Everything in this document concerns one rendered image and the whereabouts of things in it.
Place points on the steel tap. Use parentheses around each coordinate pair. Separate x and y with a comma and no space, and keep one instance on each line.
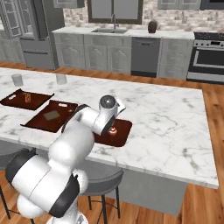
(114,22)

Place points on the brown round jar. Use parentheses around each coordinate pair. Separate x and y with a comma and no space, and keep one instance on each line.
(152,26)

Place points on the steel oven with hob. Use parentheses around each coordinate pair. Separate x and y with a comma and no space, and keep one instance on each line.
(207,58)

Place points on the grey narrow base cupboard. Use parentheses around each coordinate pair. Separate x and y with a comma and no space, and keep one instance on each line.
(175,58)

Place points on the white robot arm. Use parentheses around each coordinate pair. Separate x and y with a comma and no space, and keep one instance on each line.
(67,145)

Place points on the grey fridge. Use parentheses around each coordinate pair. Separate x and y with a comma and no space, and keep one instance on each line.
(40,35)

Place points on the grey wall cupboard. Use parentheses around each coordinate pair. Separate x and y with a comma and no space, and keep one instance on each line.
(68,3)
(179,3)

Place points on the grey low cupboard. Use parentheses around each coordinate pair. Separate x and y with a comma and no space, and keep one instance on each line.
(10,49)

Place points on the grey square slice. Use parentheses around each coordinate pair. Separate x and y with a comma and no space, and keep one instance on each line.
(52,115)

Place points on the grey island counter base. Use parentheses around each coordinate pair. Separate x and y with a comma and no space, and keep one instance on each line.
(151,189)

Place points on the hot dog bun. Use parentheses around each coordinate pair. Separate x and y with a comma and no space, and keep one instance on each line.
(27,97)

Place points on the red and white cupcake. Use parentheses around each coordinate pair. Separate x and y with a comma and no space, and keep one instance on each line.
(113,131)

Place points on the steel sink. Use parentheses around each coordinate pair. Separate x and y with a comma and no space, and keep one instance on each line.
(109,30)

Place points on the grey base cupboard run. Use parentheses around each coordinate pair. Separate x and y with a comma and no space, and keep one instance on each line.
(93,54)

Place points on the grey dishwasher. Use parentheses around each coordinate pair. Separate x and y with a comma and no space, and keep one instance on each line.
(145,57)

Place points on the dark framed window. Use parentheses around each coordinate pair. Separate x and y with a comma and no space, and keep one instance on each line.
(115,10)

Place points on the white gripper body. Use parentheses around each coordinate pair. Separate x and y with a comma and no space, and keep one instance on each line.
(120,106)

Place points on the dark red tray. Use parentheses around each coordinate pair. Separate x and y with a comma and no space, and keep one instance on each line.
(121,135)
(58,112)
(20,99)

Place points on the pale grey cup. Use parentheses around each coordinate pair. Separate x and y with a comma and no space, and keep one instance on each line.
(17,80)
(61,78)

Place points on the dark microwave oven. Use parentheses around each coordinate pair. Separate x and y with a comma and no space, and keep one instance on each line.
(212,4)

